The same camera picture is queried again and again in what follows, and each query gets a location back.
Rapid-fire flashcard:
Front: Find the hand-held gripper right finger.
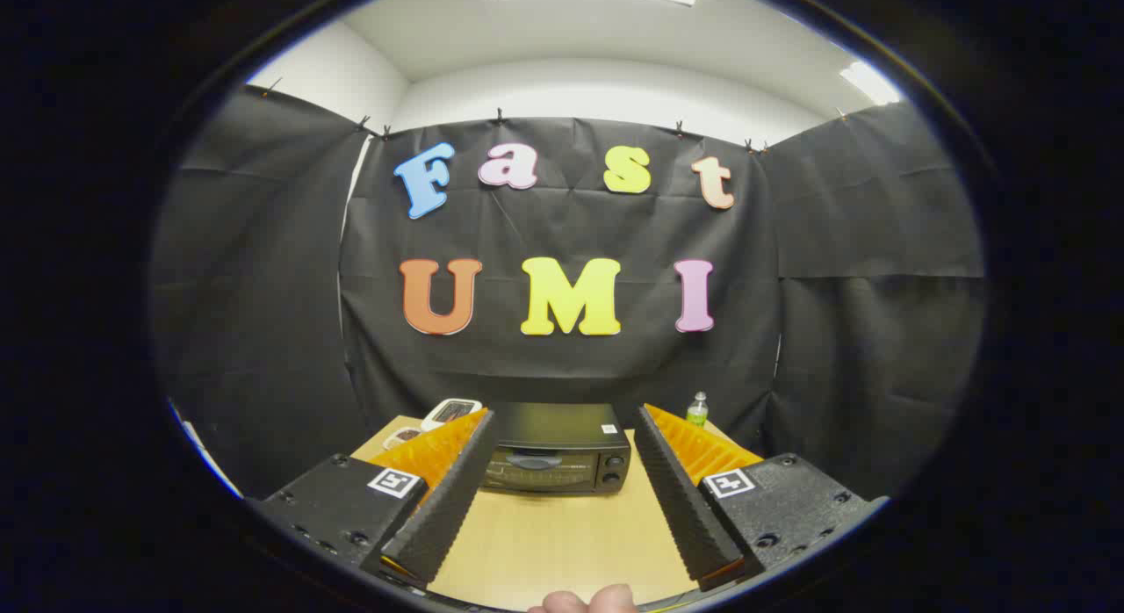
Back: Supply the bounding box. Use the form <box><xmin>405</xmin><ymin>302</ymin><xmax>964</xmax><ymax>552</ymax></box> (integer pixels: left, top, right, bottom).
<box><xmin>632</xmin><ymin>403</ymin><xmax>890</xmax><ymax>593</ymax></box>

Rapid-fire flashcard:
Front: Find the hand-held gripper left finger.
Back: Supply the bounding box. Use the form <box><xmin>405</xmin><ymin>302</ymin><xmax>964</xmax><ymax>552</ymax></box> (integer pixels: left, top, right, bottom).
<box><xmin>249</xmin><ymin>407</ymin><xmax>500</xmax><ymax>592</ymax></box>

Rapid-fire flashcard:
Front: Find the black toaster oven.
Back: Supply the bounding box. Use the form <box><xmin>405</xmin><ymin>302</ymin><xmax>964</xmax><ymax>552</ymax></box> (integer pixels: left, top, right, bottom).
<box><xmin>479</xmin><ymin>402</ymin><xmax>633</xmax><ymax>496</ymax></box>

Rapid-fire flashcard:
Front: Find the white pop-up toaster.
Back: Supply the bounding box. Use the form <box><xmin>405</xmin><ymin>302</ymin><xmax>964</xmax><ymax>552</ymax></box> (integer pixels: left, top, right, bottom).
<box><xmin>420</xmin><ymin>399</ymin><xmax>483</xmax><ymax>433</ymax></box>

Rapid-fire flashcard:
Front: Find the black backdrop cloth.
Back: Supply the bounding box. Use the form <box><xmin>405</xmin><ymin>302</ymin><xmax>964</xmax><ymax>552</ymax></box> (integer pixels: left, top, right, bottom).
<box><xmin>149</xmin><ymin>84</ymin><xmax>986</xmax><ymax>501</ymax></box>

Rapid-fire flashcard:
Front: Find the small ceiling light panel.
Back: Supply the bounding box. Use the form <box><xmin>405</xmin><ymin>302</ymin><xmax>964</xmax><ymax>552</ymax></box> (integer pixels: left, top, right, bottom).
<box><xmin>839</xmin><ymin>61</ymin><xmax>904</xmax><ymax>106</ymax></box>

